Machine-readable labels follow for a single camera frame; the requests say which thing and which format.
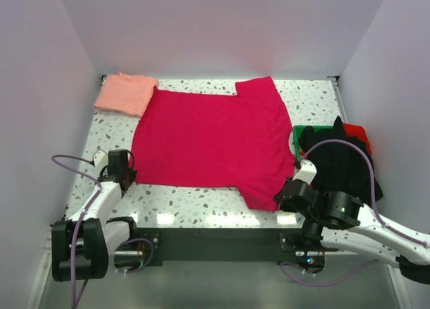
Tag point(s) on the green plastic bin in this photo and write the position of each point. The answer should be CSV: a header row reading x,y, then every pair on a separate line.
x,y
296,134

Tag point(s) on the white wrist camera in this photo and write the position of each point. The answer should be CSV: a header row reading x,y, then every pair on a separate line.
x,y
100,159
305,171

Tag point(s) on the folded peach t-shirt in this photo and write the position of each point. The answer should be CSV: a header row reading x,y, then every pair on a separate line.
x,y
127,94

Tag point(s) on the red garment in bin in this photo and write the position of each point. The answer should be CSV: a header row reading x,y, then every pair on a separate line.
x,y
358,132

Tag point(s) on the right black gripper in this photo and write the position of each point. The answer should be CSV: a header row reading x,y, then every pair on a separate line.
x,y
283,203

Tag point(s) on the black garment in bin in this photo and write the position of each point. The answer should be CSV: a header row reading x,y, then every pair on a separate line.
x,y
339,167

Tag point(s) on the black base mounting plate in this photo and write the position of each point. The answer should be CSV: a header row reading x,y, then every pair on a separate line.
x,y
274,245

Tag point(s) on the crimson red t-shirt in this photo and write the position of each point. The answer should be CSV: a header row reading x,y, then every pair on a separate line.
x,y
208,140

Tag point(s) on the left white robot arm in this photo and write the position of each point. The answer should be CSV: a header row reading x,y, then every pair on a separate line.
x,y
83,243

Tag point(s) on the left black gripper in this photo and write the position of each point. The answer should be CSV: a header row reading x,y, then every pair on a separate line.
x,y
132,173

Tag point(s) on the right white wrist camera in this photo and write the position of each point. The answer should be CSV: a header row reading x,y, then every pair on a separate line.
x,y
305,171

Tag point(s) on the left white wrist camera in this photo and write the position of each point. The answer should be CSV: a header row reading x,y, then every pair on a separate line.
x,y
100,159

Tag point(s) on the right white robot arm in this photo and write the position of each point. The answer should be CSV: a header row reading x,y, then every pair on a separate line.
x,y
410,248

